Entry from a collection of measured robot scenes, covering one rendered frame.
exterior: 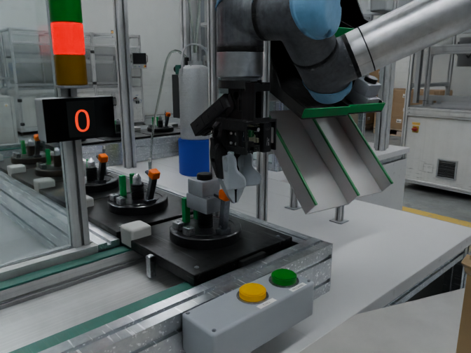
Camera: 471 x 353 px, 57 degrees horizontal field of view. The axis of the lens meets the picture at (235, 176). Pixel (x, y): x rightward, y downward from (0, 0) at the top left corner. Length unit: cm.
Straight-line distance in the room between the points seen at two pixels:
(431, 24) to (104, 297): 67
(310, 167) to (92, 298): 54
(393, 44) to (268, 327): 46
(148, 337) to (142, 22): 1242
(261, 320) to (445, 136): 438
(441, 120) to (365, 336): 423
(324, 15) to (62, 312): 59
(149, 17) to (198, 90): 1131
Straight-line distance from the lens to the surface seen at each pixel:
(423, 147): 501
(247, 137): 69
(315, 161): 103
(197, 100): 173
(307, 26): 63
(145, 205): 99
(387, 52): 72
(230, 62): 68
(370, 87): 106
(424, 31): 73
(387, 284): 96
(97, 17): 1228
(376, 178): 114
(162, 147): 217
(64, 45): 77
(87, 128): 78
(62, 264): 84
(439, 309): 91
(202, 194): 80
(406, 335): 81
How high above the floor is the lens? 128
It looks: 14 degrees down
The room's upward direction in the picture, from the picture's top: straight up
